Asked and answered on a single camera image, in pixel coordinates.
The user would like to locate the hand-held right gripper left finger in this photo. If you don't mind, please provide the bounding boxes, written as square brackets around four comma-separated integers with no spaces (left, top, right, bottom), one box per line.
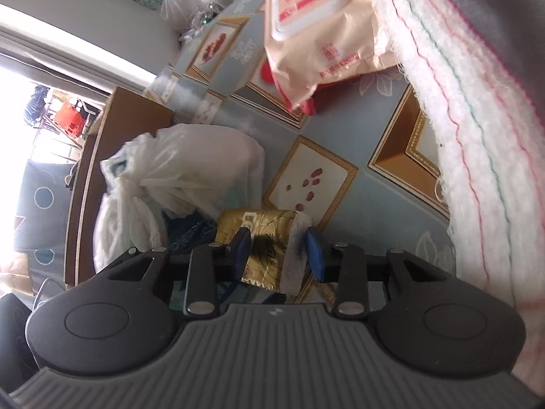
[108,227,253,317]

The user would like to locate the cardboard box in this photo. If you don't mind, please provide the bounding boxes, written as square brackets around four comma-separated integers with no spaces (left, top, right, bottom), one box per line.
[63,86,174,286]

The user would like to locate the white plastic bag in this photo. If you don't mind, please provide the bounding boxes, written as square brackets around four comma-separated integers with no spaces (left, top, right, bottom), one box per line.
[93,123,265,271]

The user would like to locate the dark blue circle-print panel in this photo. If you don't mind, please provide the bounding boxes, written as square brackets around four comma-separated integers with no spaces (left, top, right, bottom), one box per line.
[12,158,83,265]

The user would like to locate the beige pink wet wipes packet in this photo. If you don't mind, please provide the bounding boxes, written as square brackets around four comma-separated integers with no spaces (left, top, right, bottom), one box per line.
[263,0,399,111]

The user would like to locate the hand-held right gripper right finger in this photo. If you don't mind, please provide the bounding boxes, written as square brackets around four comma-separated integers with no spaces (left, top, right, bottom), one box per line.
[304,227,452,319]

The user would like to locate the blue hanging cloth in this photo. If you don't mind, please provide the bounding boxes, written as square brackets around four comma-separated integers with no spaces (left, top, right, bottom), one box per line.
[23,85,51,127]

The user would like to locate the gold packet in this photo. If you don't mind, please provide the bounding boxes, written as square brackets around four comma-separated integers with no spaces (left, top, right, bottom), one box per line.
[215,208,313,297]

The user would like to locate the red container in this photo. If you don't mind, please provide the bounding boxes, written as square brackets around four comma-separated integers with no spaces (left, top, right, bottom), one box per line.
[53,101,86,136]

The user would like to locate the dark blue netted item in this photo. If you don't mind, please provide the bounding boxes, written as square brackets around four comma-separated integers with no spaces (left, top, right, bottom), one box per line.
[165,215,220,253]

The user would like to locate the black object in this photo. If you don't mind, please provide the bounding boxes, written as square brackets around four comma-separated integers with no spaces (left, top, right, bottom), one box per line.
[0,294,37,378]

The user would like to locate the red white packet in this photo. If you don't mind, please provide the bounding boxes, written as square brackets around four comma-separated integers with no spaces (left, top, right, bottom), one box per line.
[259,57,318,117]

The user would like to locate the clear plastic bag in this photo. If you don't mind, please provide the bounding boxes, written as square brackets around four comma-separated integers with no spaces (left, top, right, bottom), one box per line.
[161,0,226,35]

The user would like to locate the dark grey cloth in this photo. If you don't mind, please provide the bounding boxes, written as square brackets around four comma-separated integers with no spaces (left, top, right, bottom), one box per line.
[419,0,545,107]

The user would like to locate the white fuzzy striped blanket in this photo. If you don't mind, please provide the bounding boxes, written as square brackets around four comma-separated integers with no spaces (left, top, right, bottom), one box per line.
[364,0,545,312]

